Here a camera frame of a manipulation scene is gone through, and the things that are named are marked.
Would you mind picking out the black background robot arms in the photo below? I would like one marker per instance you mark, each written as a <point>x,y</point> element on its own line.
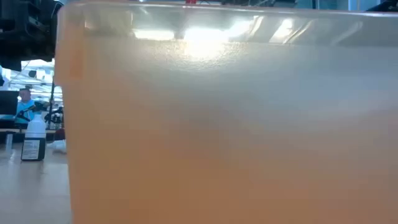
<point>54,116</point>

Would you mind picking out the black hanging speaker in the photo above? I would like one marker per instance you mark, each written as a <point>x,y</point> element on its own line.
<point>32,73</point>

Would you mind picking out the person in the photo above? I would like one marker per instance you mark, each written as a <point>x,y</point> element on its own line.
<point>25,104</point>

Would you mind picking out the black monitor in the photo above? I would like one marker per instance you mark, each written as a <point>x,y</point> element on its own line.
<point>7,102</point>

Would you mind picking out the black background rig frame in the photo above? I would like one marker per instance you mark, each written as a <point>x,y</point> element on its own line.
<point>50,102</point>

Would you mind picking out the orange translucent plastic bin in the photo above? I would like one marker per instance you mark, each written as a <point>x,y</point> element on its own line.
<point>217,124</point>

